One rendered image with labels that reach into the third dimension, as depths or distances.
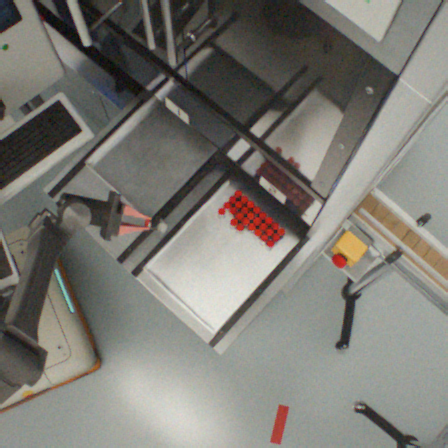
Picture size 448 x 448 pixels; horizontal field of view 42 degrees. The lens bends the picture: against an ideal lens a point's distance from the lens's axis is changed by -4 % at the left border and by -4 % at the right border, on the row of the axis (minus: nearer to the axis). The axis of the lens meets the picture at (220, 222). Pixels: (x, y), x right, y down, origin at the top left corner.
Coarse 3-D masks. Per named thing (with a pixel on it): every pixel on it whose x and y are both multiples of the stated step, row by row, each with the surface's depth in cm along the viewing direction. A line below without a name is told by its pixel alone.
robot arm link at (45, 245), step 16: (48, 224) 122; (32, 240) 119; (48, 240) 118; (64, 240) 123; (32, 256) 114; (48, 256) 114; (32, 272) 108; (48, 272) 111; (16, 288) 108; (32, 288) 104; (48, 288) 108; (16, 304) 101; (32, 304) 101; (0, 320) 93; (16, 320) 95; (32, 320) 98; (16, 336) 95; (32, 336) 96; (32, 352) 96; (32, 384) 93
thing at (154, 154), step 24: (144, 120) 177; (168, 120) 177; (120, 144) 175; (144, 144) 175; (168, 144) 175; (192, 144) 175; (96, 168) 173; (120, 168) 173; (144, 168) 173; (168, 168) 173; (192, 168) 173; (120, 192) 169; (144, 192) 171; (168, 192) 171
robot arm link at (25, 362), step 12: (0, 312) 121; (0, 336) 90; (0, 348) 89; (12, 348) 90; (24, 348) 93; (0, 360) 89; (12, 360) 90; (24, 360) 91; (36, 360) 93; (0, 372) 90; (12, 372) 90; (24, 372) 91; (0, 384) 91; (12, 384) 92; (24, 384) 91; (0, 396) 92
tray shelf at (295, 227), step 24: (144, 96) 179; (216, 168) 173; (240, 168) 173; (72, 192) 171; (96, 192) 171; (192, 192) 171; (264, 192) 171; (168, 216) 169; (288, 216) 169; (96, 240) 167; (120, 240) 167; (144, 240) 167; (288, 264) 166
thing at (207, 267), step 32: (224, 192) 171; (192, 224) 168; (224, 224) 168; (160, 256) 166; (192, 256) 166; (224, 256) 166; (256, 256) 166; (192, 288) 164; (224, 288) 164; (256, 288) 164; (224, 320) 158
